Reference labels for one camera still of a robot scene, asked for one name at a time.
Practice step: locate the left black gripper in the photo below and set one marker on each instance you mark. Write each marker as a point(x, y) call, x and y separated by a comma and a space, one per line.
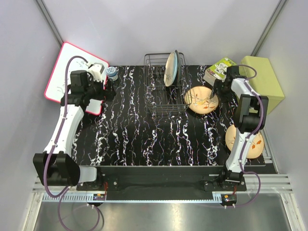
point(108, 87)

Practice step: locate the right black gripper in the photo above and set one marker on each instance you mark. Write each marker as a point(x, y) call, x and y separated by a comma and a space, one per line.
point(217, 85)

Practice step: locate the cream bird plate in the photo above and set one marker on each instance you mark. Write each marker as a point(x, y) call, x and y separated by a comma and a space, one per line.
point(199, 101)
point(256, 147)

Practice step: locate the dark teal plate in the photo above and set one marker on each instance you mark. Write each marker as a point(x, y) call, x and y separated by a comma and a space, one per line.
point(179, 68)

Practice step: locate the cream and blue plate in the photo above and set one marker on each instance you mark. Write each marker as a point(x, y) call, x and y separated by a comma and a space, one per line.
point(171, 68)

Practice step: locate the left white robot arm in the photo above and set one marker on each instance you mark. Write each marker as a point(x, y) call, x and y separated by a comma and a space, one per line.
point(55, 166)

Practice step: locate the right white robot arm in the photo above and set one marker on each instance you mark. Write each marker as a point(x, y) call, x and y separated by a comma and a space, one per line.
point(250, 115)

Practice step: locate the green cover book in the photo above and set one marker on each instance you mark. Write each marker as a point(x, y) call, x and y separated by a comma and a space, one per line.
point(218, 70)

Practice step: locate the small blue lidded jar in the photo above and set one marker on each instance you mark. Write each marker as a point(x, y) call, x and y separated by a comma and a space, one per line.
point(112, 73)

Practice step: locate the light green box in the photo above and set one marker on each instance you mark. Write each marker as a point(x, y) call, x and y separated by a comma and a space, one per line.
point(266, 82)

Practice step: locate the black marble pattern mat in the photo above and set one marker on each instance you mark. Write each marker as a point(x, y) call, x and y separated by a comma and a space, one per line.
point(126, 134)

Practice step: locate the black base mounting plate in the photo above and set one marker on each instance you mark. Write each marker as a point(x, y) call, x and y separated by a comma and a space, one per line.
point(201, 177)

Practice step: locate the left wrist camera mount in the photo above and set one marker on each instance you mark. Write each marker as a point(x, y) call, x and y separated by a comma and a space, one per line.
point(96, 71)

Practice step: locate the wire dish rack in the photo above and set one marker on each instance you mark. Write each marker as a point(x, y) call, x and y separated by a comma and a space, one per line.
point(159, 99)

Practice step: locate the aluminium rail frame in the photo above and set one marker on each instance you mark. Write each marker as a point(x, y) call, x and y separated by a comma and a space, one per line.
point(269, 206)

